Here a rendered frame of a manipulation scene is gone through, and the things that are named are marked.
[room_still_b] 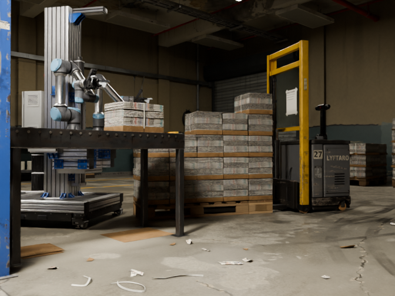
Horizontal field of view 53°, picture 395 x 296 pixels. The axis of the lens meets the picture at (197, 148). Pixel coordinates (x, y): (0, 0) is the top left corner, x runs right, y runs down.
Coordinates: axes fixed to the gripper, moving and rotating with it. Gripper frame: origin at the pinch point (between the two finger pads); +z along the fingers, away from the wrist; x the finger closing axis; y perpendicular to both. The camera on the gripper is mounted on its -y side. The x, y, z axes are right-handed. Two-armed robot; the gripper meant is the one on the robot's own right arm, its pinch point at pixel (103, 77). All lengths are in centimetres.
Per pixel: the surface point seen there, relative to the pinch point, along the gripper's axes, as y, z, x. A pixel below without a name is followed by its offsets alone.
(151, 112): 23.9, 31.6, -25.4
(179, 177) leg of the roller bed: 72, 49, -46
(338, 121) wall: -126, -78, -788
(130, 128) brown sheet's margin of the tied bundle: 39.6, 28.2, -8.3
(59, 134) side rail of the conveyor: 55, 31, 52
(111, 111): 26.8, 9.8, -4.1
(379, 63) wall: -250, 21, -751
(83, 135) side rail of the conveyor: 53, 34, 36
